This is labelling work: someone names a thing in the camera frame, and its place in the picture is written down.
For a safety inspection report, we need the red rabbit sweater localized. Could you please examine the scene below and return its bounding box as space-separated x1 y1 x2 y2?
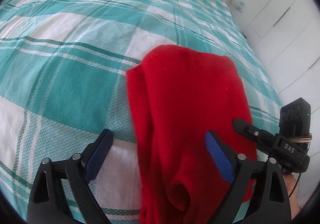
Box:
127 45 257 223

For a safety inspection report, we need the person's right hand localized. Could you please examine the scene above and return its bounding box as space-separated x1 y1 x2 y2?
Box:
283 174 300 219

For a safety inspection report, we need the white wardrobe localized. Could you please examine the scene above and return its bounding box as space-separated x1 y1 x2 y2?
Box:
248 0 319 114

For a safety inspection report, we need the teal plaid bedspread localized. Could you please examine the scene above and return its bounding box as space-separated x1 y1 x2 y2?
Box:
1 0 281 223

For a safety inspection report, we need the black cable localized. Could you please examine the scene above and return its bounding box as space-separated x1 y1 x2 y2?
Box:
287 172 302 198

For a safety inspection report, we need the wall socket panel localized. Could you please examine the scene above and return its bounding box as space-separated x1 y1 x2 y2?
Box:
230 0 245 12

